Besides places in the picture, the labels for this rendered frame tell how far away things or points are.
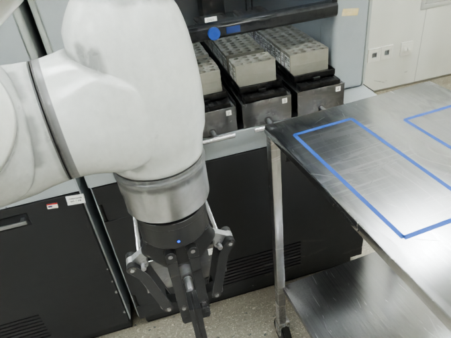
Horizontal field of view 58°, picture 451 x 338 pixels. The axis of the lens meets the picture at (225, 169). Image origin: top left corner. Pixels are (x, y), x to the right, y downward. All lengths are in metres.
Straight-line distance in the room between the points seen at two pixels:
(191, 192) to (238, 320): 1.18
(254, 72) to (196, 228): 0.74
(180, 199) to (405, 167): 0.51
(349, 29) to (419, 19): 1.62
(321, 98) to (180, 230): 0.79
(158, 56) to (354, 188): 0.50
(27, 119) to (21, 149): 0.02
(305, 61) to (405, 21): 1.64
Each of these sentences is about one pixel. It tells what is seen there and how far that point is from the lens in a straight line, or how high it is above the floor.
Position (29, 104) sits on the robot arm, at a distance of 0.32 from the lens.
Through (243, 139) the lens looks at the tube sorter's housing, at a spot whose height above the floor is 0.71.
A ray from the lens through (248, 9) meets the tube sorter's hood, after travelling 1.06.
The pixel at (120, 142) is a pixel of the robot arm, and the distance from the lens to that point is 0.33.
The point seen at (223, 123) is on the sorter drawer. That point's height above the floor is 0.77.
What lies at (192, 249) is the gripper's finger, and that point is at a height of 0.94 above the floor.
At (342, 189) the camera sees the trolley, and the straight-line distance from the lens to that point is 0.73.
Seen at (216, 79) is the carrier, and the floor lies 0.86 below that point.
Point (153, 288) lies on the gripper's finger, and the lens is 0.50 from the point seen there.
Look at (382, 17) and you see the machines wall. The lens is 2.65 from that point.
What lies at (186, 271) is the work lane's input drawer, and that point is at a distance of 0.68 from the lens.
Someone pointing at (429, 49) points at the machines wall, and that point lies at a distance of 2.93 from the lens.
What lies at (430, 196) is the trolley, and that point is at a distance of 0.74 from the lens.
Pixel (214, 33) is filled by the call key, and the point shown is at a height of 0.98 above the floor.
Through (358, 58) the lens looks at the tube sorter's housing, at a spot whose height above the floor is 0.83.
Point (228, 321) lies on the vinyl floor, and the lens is 1.54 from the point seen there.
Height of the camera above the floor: 1.27
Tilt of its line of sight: 35 degrees down
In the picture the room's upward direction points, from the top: 7 degrees counter-clockwise
